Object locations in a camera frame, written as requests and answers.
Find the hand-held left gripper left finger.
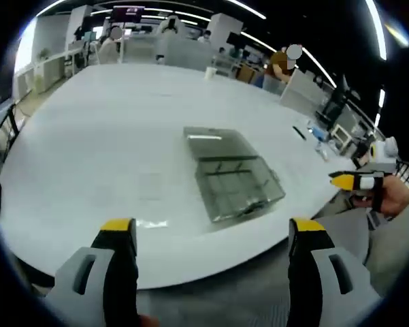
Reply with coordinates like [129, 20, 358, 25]
[47, 218, 139, 327]

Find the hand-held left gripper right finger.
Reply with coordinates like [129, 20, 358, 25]
[287, 218, 382, 327]

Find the clear guide fixture box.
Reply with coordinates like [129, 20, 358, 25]
[182, 125, 287, 224]

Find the person's right hand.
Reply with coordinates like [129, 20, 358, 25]
[355, 176, 409, 219]

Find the person's left hand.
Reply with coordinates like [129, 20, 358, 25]
[138, 315, 161, 327]

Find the white desk panel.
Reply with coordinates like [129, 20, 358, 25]
[279, 69, 331, 114]

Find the black chair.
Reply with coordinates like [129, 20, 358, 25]
[0, 102, 21, 164]

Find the frosted desk partition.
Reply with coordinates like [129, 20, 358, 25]
[156, 36, 215, 71]

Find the white humanoid robot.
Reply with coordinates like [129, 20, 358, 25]
[156, 15, 188, 37]

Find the dark wall screen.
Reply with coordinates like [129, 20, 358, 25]
[112, 5, 146, 21]

